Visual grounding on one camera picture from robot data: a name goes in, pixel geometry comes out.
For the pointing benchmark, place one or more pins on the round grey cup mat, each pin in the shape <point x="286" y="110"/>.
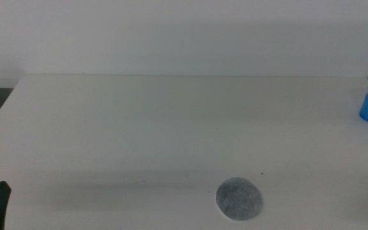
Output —
<point x="239" y="198"/>

